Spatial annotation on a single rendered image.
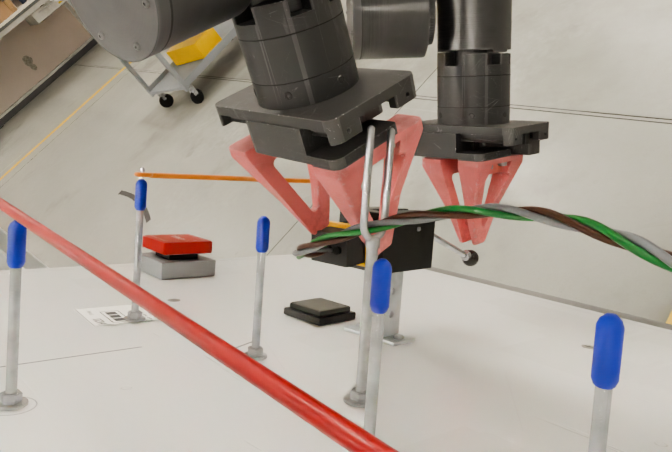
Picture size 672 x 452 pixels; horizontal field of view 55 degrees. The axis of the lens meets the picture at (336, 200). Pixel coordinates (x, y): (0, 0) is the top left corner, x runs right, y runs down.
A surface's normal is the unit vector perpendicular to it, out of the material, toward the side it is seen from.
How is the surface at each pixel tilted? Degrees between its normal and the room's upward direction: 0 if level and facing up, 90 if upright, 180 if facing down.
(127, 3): 72
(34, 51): 90
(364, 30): 81
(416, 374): 48
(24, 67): 90
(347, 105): 20
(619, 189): 0
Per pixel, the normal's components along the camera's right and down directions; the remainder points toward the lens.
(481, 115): 0.06, 0.19
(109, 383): 0.07, -0.99
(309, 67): 0.21, 0.41
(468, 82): -0.29, 0.19
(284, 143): -0.69, 0.47
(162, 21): 0.81, 0.47
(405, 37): 0.07, 0.68
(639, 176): -0.52, -0.67
